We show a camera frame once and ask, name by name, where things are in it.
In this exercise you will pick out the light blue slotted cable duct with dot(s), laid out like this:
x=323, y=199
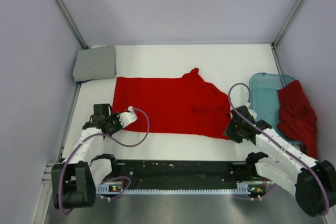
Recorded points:
x=110, y=189

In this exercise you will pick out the folded blue shirt under grey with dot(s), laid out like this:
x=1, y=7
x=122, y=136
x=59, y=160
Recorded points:
x=83, y=81

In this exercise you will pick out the blue transparent plastic bin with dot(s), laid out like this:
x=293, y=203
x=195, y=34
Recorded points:
x=264, y=98

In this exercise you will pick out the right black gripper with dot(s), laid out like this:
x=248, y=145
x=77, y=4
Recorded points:
x=229, y=132

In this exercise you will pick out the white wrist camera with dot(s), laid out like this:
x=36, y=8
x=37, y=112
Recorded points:
x=250, y=108
x=127, y=117

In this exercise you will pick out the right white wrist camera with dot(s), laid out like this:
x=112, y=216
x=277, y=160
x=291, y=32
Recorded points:
x=250, y=108

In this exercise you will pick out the left aluminium frame post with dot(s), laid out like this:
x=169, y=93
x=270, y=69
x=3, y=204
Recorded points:
x=71, y=23

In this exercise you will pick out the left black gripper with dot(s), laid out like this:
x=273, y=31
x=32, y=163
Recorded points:
x=115, y=116

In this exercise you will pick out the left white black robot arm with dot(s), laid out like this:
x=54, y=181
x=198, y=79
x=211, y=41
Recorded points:
x=76, y=179

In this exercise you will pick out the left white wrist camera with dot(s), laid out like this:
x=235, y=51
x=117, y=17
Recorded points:
x=127, y=117

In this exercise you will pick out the dark red t shirt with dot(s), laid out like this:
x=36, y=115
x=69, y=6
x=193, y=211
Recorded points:
x=298, y=121

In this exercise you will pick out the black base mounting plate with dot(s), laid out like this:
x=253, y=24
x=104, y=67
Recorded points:
x=183, y=174

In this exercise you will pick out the right aluminium frame post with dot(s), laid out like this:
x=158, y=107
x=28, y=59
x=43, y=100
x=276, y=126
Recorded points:
x=288, y=21

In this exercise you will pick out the folded grey t shirt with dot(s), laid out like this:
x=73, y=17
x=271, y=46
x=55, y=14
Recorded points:
x=96, y=63

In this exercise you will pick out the aluminium frame post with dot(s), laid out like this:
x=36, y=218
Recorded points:
x=71, y=23
x=288, y=21

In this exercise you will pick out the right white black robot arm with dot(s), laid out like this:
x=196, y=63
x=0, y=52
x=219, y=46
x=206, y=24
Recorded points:
x=311, y=182

